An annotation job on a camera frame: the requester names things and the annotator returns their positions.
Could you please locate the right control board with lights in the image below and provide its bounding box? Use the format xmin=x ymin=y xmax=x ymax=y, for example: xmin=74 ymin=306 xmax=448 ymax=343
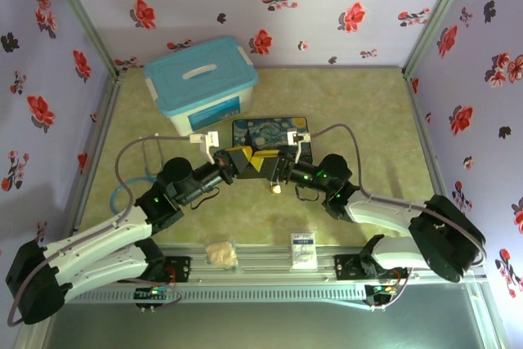
xmin=364 ymin=281 xmax=400 ymax=311

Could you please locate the white packet in clear sleeve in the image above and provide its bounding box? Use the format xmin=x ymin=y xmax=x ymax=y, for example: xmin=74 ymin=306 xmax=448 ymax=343
xmin=290 ymin=231 xmax=319 ymax=271

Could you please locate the aluminium left side rail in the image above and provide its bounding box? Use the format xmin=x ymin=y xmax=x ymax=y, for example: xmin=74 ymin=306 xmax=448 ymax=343
xmin=60 ymin=74 xmax=124 ymax=252

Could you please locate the right grey arm cable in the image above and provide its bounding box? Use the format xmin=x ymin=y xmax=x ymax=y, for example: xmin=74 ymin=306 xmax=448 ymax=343
xmin=309 ymin=122 xmax=488 ymax=311

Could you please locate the starry night mouse pad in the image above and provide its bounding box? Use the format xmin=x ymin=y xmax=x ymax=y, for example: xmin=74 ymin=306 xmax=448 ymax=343
xmin=231 ymin=116 xmax=314 ymax=166

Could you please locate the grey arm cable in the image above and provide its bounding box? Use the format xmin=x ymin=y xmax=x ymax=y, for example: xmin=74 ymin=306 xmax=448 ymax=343
xmin=309 ymin=122 xmax=488 ymax=311
xmin=7 ymin=132 xmax=193 ymax=328

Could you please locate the aluminium right corner post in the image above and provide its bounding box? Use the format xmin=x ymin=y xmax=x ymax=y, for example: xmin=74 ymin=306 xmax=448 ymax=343
xmin=401 ymin=0 xmax=478 ymax=80

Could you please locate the left grey arm cable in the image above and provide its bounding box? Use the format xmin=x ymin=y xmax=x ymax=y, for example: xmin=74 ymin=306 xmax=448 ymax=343
xmin=7 ymin=132 xmax=193 ymax=328

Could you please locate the aluminium right side rail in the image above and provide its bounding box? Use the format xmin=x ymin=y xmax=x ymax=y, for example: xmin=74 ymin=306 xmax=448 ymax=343
xmin=404 ymin=70 xmax=488 ymax=280

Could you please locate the slotted grey cable duct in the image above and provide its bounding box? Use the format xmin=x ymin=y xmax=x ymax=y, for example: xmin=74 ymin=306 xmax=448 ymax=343
xmin=55 ymin=285 xmax=369 ymax=306

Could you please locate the stethoscope with blue tube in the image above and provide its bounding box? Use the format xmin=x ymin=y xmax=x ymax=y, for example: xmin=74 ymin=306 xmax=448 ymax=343
xmin=109 ymin=132 xmax=165 ymax=219

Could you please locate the clear bag of beige material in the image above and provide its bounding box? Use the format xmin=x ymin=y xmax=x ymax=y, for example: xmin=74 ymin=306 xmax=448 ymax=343
xmin=203 ymin=241 xmax=239 ymax=272

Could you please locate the left control board with lights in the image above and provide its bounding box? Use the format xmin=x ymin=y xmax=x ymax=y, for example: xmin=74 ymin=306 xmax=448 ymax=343
xmin=133 ymin=285 xmax=173 ymax=314

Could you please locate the aluminium left corner post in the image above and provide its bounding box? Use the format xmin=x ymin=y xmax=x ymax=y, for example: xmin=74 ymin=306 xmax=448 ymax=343
xmin=39 ymin=0 xmax=123 ymax=80

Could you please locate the aluminium corner post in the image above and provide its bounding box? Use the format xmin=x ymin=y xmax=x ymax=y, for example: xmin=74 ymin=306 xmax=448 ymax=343
xmin=401 ymin=0 xmax=478 ymax=80
xmin=39 ymin=0 xmax=123 ymax=80

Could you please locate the control board with lights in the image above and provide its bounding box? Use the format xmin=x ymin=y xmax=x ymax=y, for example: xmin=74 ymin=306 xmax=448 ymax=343
xmin=364 ymin=281 xmax=400 ymax=311
xmin=133 ymin=285 xmax=173 ymax=314

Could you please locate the aluminium front frame rail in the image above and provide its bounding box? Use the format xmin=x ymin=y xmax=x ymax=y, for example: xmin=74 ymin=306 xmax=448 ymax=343
xmin=154 ymin=244 xmax=369 ymax=285

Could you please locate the blue lidded plastic storage box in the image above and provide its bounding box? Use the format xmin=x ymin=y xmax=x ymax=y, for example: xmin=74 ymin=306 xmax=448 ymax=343
xmin=143 ymin=35 xmax=260 ymax=136

